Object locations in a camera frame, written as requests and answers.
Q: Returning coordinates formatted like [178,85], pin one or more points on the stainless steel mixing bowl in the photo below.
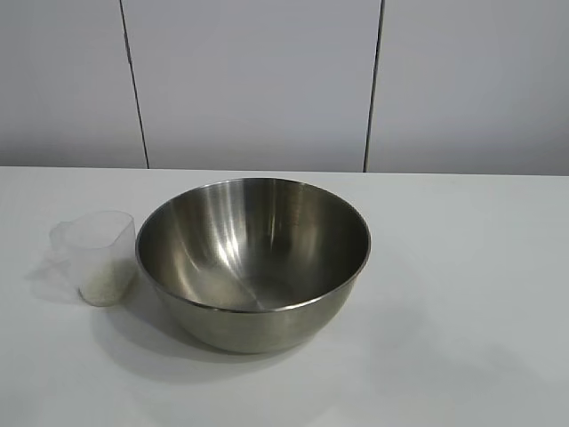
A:
[231,249]

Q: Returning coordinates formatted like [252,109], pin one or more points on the white uncooked rice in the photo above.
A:
[104,287]

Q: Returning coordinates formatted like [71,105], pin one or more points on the clear plastic measuring cup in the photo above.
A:
[111,240]

